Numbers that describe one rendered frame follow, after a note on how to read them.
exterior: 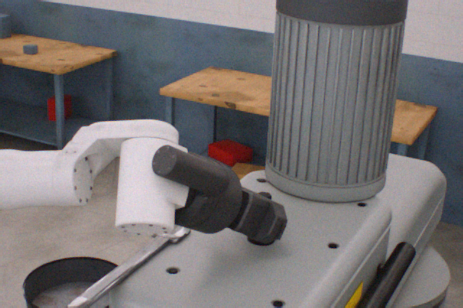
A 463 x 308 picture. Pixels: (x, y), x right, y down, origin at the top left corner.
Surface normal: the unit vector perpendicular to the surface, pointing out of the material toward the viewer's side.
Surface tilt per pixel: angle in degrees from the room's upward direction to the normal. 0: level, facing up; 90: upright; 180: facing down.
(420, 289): 0
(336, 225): 0
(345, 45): 90
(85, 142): 51
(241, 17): 90
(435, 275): 0
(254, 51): 90
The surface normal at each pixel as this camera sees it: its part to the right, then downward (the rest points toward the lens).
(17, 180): -0.12, 0.02
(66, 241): 0.04, -0.93
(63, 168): -0.19, -0.32
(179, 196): 0.79, -0.18
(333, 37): -0.24, 0.36
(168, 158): -0.61, -0.27
